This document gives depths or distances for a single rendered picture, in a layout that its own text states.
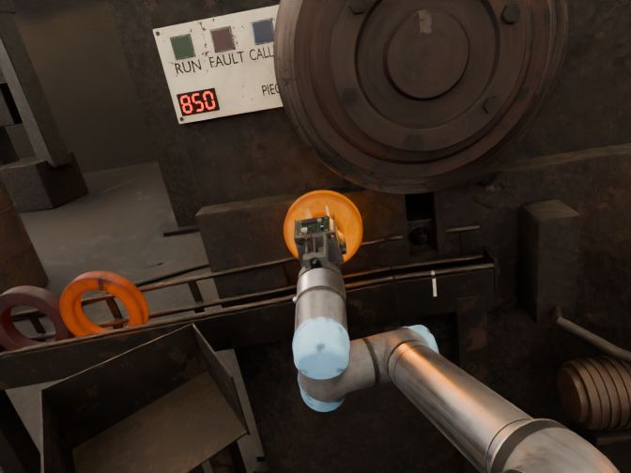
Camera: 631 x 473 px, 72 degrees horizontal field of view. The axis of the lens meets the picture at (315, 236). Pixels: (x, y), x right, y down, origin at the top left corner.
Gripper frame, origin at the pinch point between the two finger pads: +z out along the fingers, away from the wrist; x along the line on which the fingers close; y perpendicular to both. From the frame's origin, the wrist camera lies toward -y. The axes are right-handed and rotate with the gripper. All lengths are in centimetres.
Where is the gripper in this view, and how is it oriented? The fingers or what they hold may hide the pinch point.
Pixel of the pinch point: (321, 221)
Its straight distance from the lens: 86.7
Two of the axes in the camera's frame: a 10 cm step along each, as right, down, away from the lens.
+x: -9.8, 1.5, 1.1
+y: -1.9, -7.8, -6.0
